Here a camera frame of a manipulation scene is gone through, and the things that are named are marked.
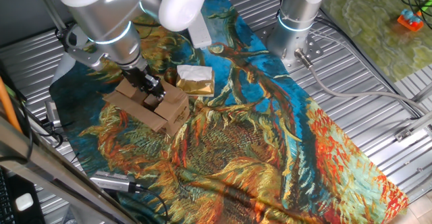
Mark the thick grey cable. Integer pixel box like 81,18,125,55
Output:
294,48,432,115

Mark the white power strip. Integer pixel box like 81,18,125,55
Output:
187,13,213,49

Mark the silver camera with cable plug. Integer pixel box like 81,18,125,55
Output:
89,170,143,194

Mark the long aluminium profile bar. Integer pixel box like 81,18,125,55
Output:
394,111,432,142

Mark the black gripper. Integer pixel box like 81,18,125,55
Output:
121,65,167,103

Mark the black desk pad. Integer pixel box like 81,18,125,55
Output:
6,175,47,224

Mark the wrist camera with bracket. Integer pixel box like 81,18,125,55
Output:
60,24,105,72

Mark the green stick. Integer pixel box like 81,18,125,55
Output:
416,0,432,18

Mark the grey metal pole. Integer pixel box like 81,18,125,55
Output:
29,0,72,45

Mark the orange toy block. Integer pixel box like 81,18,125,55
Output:
397,9,425,32

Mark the small white device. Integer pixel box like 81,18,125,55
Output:
15,192,34,212

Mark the short aluminium profile bar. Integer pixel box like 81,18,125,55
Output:
410,82,432,104

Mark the orange tube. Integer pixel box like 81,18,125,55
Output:
0,76,23,134

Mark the silver camera on mount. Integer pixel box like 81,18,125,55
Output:
45,101,62,129

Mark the black keyboard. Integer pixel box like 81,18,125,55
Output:
0,168,16,224

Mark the small cardboard block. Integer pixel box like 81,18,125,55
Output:
144,94,162,112

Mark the black looping cable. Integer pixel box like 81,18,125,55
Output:
0,60,65,166

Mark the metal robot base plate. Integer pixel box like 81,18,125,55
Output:
259,24,324,74

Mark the gold tissue pack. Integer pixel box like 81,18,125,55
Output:
175,64,215,98

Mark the brown cardboard box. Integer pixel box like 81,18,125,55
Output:
103,78,190,138

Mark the sunflower painting cloth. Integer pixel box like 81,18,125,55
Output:
49,0,410,224

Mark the green patterned mat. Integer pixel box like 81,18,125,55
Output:
320,0,432,83

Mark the black camera cable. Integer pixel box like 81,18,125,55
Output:
134,184,169,223

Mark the aluminium frame beam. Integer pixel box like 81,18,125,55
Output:
0,115,136,224

